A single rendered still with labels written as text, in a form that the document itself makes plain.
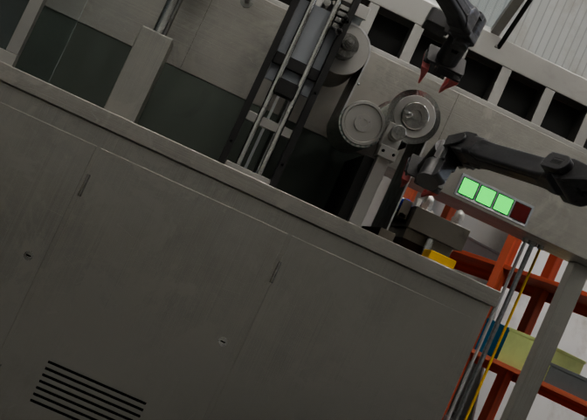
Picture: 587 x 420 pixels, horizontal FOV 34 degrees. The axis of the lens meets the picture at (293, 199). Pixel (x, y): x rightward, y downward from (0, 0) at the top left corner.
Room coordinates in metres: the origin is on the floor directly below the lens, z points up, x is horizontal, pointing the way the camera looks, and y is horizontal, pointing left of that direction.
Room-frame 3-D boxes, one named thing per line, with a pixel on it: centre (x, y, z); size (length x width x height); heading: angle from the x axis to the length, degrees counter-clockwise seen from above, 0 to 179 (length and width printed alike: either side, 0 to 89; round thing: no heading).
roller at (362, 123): (2.66, -0.07, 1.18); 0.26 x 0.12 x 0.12; 5
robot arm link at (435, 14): (2.25, -0.17, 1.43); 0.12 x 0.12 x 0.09; 2
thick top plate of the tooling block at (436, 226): (2.72, -0.37, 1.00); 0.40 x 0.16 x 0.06; 5
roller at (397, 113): (2.67, -0.19, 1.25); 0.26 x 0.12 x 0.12; 5
